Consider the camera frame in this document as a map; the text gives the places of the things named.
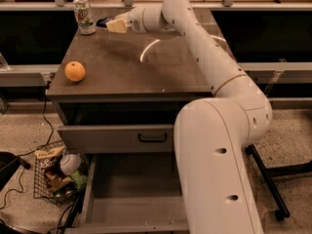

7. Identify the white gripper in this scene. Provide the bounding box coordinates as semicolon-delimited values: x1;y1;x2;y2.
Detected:
106;7;146;33

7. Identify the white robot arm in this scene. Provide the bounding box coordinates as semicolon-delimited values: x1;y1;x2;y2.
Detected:
107;0;272;234

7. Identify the green 7up can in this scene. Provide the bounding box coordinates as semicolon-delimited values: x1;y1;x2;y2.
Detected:
73;0;96;35

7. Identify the grey drawer cabinet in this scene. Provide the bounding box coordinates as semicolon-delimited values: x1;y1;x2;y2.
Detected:
46;7;235;127

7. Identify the orange fruit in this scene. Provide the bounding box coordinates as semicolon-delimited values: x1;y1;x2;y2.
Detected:
64;61;86;82

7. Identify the grey middle drawer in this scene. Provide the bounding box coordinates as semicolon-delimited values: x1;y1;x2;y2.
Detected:
58;125;174;154

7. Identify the yellow chip bag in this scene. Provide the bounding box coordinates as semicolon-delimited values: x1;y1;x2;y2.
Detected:
35;146;64;160

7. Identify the white round container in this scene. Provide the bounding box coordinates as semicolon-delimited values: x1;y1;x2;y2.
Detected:
59;154;81;176

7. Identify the green snack bag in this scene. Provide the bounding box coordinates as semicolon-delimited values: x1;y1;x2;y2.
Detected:
70;170;88;190

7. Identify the grey open bottom drawer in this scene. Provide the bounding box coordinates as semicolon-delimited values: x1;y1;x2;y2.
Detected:
64;152;189;234

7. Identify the black object at left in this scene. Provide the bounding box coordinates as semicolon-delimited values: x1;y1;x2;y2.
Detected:
0;152;30;191

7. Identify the black power cable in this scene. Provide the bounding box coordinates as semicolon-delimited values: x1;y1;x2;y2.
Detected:
0;81;79;234

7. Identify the black wire basket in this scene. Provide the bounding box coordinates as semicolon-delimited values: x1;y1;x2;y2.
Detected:
33;140;87;205

